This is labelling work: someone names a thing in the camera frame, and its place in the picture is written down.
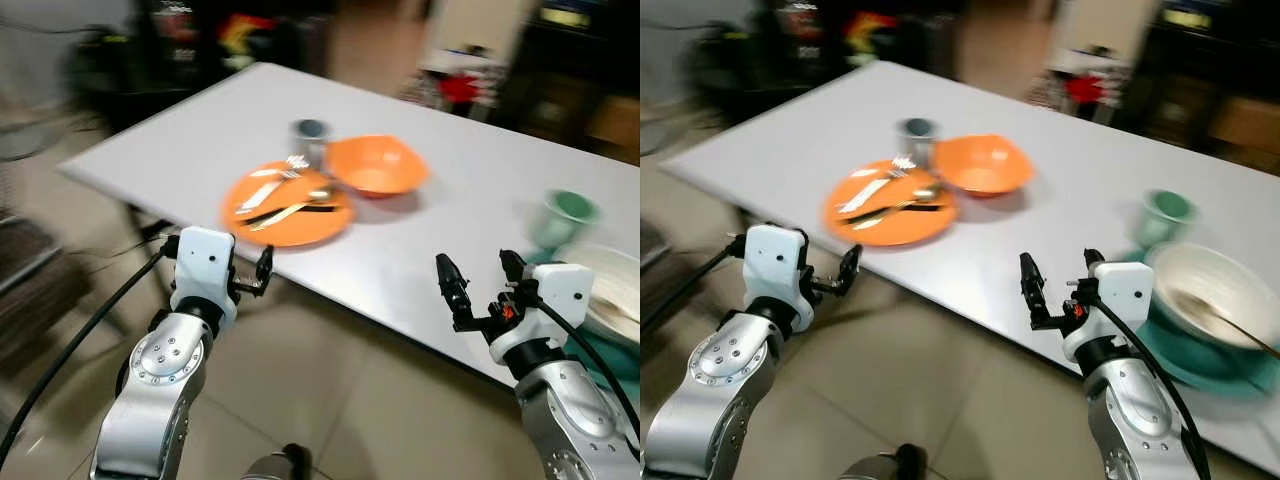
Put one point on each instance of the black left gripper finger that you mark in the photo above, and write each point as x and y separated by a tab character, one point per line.
850	268
265	268
169	248
742	238

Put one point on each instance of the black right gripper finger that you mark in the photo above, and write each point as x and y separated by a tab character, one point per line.
1094	266
455	288
513	270
1036	288

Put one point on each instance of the orange plate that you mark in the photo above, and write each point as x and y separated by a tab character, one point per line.
900	232
300	232

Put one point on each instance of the dark slim knife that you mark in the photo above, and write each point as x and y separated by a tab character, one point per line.
868	214
262	214

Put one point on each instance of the green cup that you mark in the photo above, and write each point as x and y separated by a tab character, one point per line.
560	220
1165	218

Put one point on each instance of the silver fork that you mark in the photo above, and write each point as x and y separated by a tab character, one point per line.
866	192
262	192

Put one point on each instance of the white bowl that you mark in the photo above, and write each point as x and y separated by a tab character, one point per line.
1215	275
615	290

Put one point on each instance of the teal plate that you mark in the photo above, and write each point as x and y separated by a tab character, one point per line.
610	362
1200	365

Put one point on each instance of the grey cup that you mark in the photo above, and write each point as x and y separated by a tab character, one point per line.
916	143
310	145

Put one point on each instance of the orange bowl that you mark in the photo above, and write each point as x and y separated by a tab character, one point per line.
980	165
375	165

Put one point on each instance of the gold spoon in white bowl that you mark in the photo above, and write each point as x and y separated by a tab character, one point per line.
1230	325

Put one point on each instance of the brown cardboard box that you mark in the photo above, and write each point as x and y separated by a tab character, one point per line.
615	122
1245	125

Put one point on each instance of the red object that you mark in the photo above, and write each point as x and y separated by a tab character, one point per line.
458	88
1085	90

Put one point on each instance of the black shelf with colourful items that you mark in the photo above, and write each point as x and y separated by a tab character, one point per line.
820	45
200	50

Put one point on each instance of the black cabinet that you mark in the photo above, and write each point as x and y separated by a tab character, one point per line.
1190	70
560	70

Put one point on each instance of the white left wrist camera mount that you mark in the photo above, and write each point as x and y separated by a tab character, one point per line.
780	255
205	260

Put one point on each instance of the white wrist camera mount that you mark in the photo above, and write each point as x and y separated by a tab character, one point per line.
780	255
565	295
205	260
1125	290

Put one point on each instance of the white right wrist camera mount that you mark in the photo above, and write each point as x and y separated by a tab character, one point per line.
1125	290
565	295

